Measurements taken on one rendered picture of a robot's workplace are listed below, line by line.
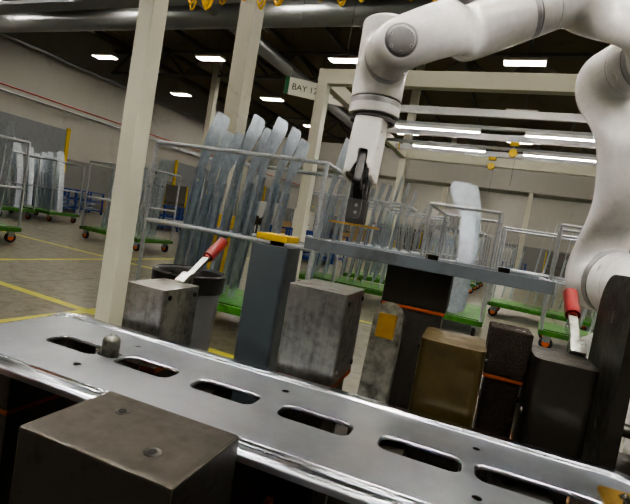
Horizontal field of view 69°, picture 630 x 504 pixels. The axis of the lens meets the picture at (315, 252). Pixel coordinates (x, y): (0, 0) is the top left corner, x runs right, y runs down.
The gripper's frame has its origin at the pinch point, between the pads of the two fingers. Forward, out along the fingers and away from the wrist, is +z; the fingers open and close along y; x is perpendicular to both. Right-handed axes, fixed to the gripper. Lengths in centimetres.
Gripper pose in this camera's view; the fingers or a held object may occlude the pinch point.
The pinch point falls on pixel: (356, 211)
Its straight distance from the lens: 78.1
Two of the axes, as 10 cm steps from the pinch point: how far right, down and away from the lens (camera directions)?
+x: 9.6, 1.7, -2.1
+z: -1.6, 9.8, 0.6
